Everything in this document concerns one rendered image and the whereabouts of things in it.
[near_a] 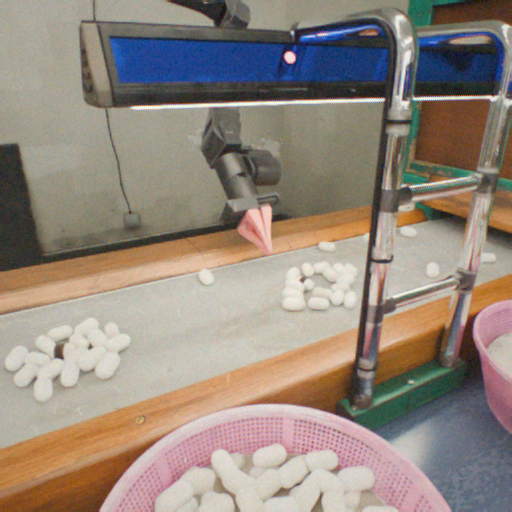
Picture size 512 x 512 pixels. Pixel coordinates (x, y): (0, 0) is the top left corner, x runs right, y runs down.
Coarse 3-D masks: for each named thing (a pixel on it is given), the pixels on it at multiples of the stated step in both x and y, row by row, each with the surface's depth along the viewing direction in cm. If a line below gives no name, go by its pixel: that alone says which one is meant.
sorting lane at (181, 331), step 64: (320, 256) 82; (448, 256) 82; (0, 320) 61; (64, 320) 61; (128, 320) 61; (192, 320) 61; (256, 320) 61; (320, 320) 61; (0, 384) 48; (128, 384) 48; (0, 448) 40
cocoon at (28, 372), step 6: (24, 366) 48; (30, 366) 48; (36, 366) 49; (18, 372) 47; (24, 372) 47; (30, 372) 48; (36, 372) 49; (18, 378) 47; (24, 378) 47; (30, 378) 48; (18, 384) 47; (24, 384) 47
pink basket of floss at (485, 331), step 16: (496, 304) 59; (480, 320) 56; (496, 320) 59; (480, 336) 55; (496, 336) 59; (480, 352) 52; (496, 368) 47; (496, 384) 49; (496, 400) 50; (496, 416) 52
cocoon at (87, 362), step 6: (96, 348) 51; (102, 348) 51; (84, 354) 50; (90, 354) 50; (96, 354) 50; (102, 354) 51; (78, 360) 49; (84, 360) 49; (90, 360) 49; (96, 360) 50; (84, 366) 49; (90, 366) 49
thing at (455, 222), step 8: (408, 176) 106; (416, 176) 104; (424, 176) 102; (408, 184) 106; (416, 184) 104; (424, 184) 102; (424, 208) 104; (432, 208) 102; (432, 216) 102; (440, 216) 106; (448, 216) 107; (456, 216) 106; (440, 224) 100; (448, 224) 100; (456, 224) 100; (464, 224) 100; (488, 232) 95; (496, 232) 95; (504, 232) 95; (488, 240) 90; (496, 240) 90; (504, 240) 90
